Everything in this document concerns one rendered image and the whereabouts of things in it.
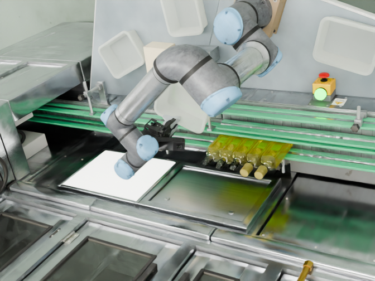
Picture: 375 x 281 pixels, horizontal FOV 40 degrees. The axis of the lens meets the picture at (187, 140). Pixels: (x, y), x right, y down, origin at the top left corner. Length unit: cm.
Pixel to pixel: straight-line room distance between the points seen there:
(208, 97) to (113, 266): 75
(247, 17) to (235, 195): 68
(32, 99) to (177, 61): 119
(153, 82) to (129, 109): 15
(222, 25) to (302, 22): 37
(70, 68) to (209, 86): 136
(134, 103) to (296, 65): 76
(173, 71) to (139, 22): 97
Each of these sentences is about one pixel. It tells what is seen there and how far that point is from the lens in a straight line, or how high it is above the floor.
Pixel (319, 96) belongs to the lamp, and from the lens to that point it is 200.
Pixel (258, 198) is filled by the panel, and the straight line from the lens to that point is 197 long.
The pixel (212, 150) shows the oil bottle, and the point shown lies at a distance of 203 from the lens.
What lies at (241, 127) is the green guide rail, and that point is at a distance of 209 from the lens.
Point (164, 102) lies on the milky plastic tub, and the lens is 204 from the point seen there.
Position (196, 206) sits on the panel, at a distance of 198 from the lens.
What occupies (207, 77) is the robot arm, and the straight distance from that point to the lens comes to 142.
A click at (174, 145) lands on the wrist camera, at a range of 187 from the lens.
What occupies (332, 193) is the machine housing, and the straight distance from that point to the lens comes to 206.
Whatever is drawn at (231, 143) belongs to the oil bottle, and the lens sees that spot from 206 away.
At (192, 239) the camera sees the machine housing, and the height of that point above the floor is 141.
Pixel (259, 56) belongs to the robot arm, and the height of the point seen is 111.
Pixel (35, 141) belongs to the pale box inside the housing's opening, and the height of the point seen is 107.
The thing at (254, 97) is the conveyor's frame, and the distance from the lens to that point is 212.
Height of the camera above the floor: 260
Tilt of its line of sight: 47 degrees down
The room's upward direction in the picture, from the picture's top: 133 degrees counter-clockwise
